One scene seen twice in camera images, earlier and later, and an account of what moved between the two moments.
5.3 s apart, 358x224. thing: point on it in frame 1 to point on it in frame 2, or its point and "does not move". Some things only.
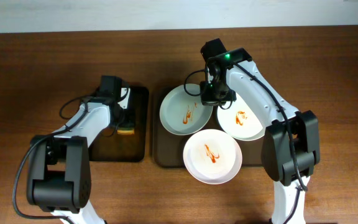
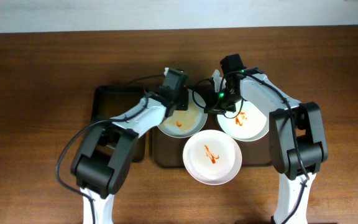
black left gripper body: (124, 123) to (183, 101)
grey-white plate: (181, 114) does not move
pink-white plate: (212, 157) does not move
